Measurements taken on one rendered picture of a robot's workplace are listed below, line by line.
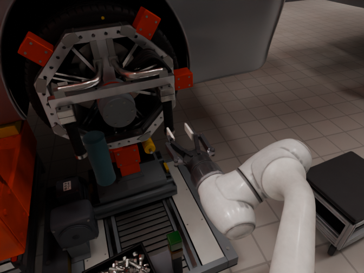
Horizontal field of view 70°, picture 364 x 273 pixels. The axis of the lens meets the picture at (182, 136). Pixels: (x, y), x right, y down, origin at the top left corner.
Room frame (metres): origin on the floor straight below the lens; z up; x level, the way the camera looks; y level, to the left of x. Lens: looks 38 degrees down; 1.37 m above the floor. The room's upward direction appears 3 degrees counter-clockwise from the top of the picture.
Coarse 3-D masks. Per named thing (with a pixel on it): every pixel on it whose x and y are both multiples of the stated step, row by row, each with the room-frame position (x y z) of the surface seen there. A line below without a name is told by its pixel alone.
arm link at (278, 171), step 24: (288, 144) 0.47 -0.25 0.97; (240, 168) 0.46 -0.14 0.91; (264, 168) 0.41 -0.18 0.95; (288, 168) 0.39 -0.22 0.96; (264, 192) 0.39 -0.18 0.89; (288, 192) 0.32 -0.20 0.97; (312, 192) 0.32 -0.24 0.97; (288, 216) 0.26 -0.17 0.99; (312, 216) 0.26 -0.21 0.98; (288, 240) 0.21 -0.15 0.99; (312, 240) 0.22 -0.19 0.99; (288, 264) 0.17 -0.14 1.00; (312, 264) 0.18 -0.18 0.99
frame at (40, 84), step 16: (64, 32) 0.96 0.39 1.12; (80, 32) 0.95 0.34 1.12; (96, 32) 0.97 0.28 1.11; (112, 32) 0.99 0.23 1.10; (128, 32) 1.00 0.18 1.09; (64, 48) 0.94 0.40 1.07; (144, 48) 1.02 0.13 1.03; (48, 64) 0.91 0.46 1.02; (48, 80) 0.90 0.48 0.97; (48, 112) 0.89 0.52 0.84; (160, 112) 1.04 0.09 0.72; (64, 128) 0.90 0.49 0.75; (80, 128) 0.97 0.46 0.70; (144, 128) 1.04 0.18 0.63; (112, 144) 0.95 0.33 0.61; (128, 144) 0.98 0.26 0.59
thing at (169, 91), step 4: (168, 84) 0.85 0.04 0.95; (156, 88) 0.86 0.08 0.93; (160, 88) 0.83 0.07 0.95; (164, 88) 0.82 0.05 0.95; (168, 88) 0.82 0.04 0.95; (172, 88) 0.83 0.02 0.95; (156, 92) 0.87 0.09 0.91; (160, 92) 0.81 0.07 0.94; (164, 92) 0.82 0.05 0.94; (168, 92) 0.82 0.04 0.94; (172, 92) 0.83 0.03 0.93; (160, 96) 0.81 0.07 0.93; (164, 96) 0.82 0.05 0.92; (168, 96) 0.82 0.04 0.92; (172, 96) 0.83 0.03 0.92; (160, 100) 0.82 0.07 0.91; (164, 100) 0.82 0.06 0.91; (168, 100) 0.82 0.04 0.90
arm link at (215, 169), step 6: (204, 162) 0.52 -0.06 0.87; (210, 162) 0.52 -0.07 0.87; (198, 168) 0.51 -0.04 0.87; (204, 168) 0.50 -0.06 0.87; (210, 168) 0.50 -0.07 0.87; (216, 168) 0.50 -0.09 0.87; (192, 174) 0.50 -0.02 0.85; (198, 174) 0.49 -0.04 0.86; (204, 174) 0.48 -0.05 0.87; (210, 174) 0.47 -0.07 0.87; (192, 180) 0.49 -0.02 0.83; (198, 180) 0.47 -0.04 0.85; (198, 186) 0.46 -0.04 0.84
